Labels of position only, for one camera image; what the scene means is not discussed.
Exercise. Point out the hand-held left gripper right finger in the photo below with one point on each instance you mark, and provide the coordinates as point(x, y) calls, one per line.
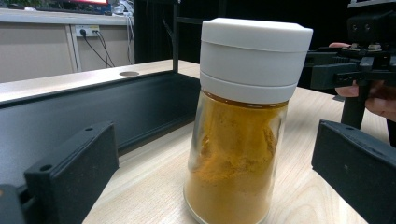
point(358, 168)

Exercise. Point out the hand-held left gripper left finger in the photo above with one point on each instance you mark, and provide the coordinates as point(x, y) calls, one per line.
point(74, 174)

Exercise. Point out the black two-tier metal rack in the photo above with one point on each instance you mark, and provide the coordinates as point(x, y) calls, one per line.
point(93, 118)

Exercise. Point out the glass jar of orange powder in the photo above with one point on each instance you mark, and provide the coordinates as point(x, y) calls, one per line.
point(239, 149)

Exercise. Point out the black curtain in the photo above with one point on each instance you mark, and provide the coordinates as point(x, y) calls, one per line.
point(264, 9)

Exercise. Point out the beige desk panel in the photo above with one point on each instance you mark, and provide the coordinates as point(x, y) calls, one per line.
point(34, 53)

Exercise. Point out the white power socket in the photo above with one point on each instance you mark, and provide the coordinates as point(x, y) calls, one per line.
point(88, 30)

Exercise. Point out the monitor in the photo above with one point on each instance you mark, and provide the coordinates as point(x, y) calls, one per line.
point(90, 1)

